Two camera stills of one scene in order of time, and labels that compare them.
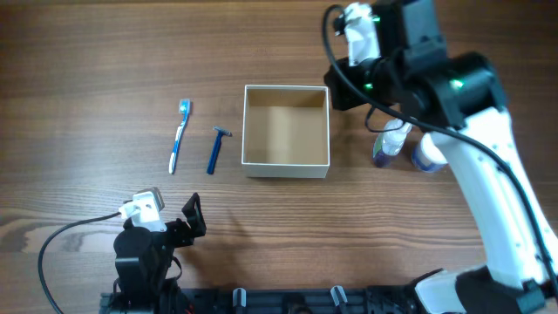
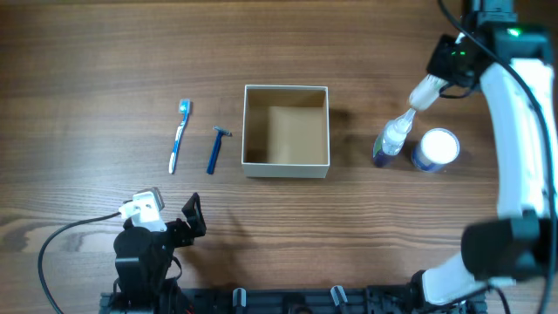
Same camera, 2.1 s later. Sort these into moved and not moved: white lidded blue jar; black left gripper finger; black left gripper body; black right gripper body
Moved: black right gripper body
Not moved: white lidded blue jar; black left gripper body; black left gripper finger
